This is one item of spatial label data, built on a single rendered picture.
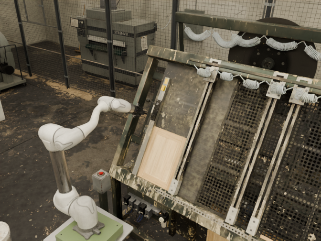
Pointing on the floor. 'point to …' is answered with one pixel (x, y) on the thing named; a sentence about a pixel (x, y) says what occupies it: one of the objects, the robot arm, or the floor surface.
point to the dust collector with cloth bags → (8, 66)
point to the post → (103, 201)
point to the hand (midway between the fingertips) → (143, 113)
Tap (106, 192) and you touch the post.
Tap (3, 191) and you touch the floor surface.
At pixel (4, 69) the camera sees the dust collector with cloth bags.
